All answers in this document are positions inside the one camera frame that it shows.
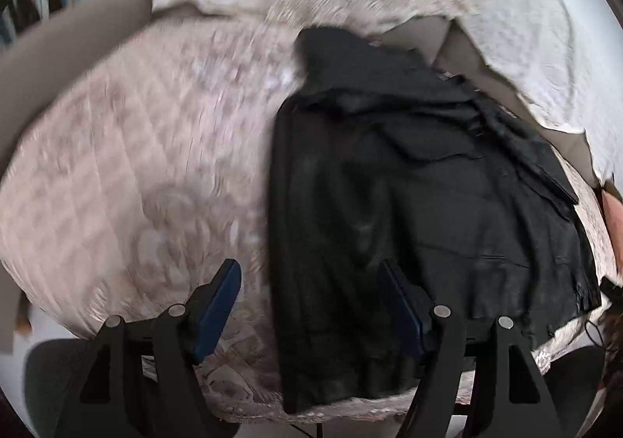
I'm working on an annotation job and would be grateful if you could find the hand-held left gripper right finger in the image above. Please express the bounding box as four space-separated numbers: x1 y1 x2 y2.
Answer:
380 258 565 438

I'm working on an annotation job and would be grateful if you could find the pink quilted bedspread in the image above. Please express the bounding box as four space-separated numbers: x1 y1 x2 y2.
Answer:
0 19 623 424

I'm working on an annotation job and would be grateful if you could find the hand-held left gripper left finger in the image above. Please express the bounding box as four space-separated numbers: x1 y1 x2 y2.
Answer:
51 259 243 438

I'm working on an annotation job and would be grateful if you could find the person's right forearm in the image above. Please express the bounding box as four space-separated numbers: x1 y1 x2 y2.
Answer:
602 185 623 273

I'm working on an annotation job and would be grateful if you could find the black garment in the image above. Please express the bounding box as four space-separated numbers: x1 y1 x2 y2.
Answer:
267 26 602 414

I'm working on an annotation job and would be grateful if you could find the thin black cable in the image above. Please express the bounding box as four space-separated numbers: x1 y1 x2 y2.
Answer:
583 320 611 352

